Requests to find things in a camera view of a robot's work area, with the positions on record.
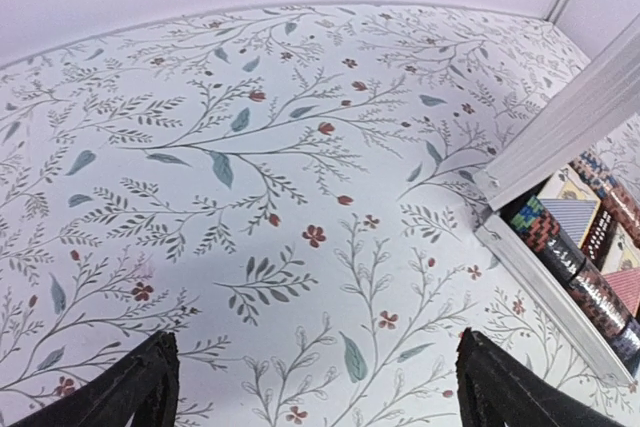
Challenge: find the blue peach chip stack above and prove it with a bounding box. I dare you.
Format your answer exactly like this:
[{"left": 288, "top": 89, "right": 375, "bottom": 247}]
[{"left": 570, "top": 150, "right": 618, "bottom": 199}]

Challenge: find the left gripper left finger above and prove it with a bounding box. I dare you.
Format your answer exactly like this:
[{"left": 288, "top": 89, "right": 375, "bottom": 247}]
[{"left": 15, "top": 331, "right": 180, "bottom": 427}]

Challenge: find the red dice row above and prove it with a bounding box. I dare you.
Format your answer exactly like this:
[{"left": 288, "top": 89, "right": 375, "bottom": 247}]
[{"left": 581, "top": 209, "right": 617, "bottom": 266}]

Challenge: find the blue card deck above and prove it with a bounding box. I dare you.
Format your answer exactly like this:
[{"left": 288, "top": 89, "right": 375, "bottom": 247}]
[{"left": 537, "top": 176, "right": 600, "bottom": 247}]

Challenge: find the chip row in case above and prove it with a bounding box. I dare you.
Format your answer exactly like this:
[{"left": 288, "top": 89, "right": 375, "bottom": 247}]
[{"left": 503, "top": 195, "right": 639, "bottom": 375}]

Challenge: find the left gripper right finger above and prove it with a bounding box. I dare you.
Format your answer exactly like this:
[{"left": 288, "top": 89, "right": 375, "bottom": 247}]
[{"left": 456, "top": 328, "right": 608, "bottom": 427}]

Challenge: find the red card deck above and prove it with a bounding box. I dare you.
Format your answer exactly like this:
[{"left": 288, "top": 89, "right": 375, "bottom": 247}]
[{"left": 601, "top": 225, "right": 639, "bottom": 317}]

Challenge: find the orange black chip roll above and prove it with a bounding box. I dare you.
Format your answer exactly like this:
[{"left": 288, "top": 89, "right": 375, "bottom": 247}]
[{"left": 602, "top": 184, "right": 640, "bottom": 247}]

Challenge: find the aluminium poker case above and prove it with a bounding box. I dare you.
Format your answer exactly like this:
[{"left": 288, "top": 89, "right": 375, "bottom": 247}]
[{"left": 474, "top": 22, "right": 639, "bottom": 385}]

